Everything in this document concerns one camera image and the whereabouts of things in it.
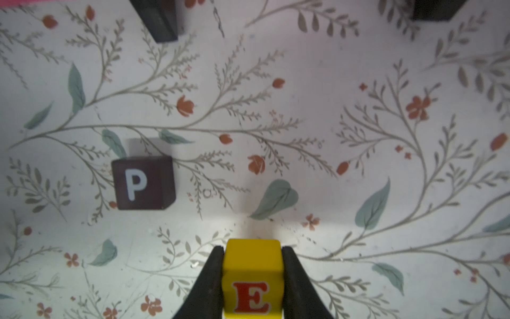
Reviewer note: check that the black whiteboard stand foot left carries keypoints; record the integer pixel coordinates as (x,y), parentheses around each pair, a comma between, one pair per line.
(159,17)

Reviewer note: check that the yellow E block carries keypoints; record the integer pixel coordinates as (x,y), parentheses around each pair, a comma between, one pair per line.
(253,279)

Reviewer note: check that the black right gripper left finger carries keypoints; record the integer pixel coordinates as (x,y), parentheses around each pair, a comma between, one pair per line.
(205,300)

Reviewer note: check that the black whiteboard stand foot right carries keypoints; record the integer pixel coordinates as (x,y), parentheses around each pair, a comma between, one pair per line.
(436,10)

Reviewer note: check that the dark brown P block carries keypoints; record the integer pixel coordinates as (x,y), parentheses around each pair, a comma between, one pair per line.
(144,183)

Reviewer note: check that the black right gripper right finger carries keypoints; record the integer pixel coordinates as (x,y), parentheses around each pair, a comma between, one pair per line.
(301,301)

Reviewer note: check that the black whiteboard stand foot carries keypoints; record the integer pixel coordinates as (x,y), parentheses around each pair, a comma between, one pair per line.
(436,10)
(159,17)

